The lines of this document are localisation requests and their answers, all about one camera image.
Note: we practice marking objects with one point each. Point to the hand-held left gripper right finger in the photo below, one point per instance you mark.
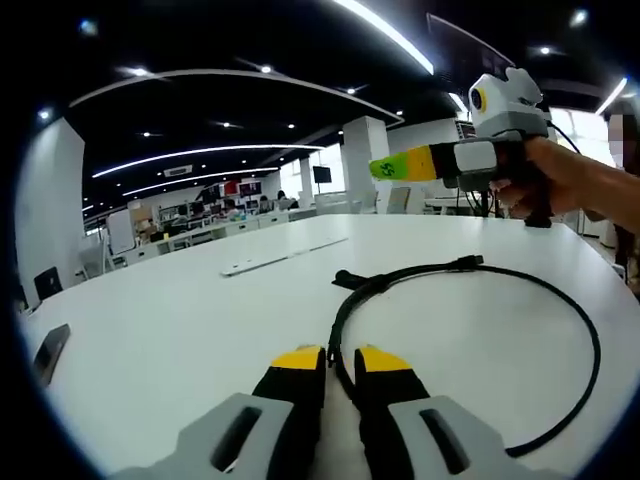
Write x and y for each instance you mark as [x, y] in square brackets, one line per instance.
[405, 440]

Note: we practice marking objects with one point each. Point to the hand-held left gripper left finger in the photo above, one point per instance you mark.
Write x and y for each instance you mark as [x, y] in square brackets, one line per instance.
[215, 445]

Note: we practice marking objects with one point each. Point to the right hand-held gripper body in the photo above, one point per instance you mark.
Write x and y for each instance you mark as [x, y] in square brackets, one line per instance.
[505, 110]

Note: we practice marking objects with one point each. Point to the person's left hand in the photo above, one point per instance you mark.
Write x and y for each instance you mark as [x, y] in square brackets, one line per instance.
[340, 440]

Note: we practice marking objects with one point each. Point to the person's right hand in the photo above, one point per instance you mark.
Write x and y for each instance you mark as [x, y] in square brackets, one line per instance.
[557, 185]

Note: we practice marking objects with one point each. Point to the pink lit monitor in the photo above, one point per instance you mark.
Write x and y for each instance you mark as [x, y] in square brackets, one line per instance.
[465, 131]

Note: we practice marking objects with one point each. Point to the large dark hanging monitor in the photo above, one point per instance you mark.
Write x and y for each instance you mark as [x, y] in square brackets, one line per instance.
[460, 55]

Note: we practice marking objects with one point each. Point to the grey office chair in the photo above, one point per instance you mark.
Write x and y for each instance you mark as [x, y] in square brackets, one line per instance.
[399, 200]
[368, 201]
[94, 261]

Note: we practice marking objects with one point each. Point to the long ceiling light strip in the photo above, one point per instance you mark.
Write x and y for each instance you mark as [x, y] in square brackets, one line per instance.
[380, 25]
[612, 95]

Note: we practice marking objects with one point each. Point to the white flat strip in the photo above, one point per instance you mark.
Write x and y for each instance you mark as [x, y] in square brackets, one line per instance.
[245, 267]

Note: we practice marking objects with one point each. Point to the black smartphone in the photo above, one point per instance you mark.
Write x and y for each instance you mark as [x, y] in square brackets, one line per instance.
[50, 352]

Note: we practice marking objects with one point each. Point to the row of white desks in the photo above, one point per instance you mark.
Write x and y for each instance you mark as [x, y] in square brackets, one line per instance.
[225, 232]

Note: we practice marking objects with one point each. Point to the black office chair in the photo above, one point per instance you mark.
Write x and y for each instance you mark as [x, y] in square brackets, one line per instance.
[47, 283]

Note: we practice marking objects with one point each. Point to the white board panel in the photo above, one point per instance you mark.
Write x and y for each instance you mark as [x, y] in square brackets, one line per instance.
[120, 232]

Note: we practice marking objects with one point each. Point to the thin ceiling light strip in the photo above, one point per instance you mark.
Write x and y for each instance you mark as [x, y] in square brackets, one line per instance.
[210, 151]
[200, 177]

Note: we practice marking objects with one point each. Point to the ceiling air vent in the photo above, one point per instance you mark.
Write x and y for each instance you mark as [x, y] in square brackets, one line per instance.
[178, 170]

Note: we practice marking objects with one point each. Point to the small dark wall screen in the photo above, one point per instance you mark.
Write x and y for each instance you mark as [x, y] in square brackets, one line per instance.
[321, 174]

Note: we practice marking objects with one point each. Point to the red black wall display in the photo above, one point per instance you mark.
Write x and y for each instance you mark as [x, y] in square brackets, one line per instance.
[235, 190]

